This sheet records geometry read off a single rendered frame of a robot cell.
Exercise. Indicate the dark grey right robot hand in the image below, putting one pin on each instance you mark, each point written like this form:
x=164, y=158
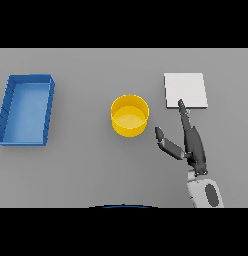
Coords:
x=194, y=146

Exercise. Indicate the pale square measuring scale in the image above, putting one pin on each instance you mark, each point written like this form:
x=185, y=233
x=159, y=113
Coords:
x=185, y=90

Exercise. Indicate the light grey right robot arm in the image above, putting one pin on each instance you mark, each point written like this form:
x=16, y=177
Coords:
x=204, y=193

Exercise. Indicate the yellow bowl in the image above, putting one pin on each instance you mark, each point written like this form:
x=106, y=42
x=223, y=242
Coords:
x=129, y=115

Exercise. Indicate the blue tray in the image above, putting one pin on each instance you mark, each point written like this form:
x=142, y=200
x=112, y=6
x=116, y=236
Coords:
x=26, y=110

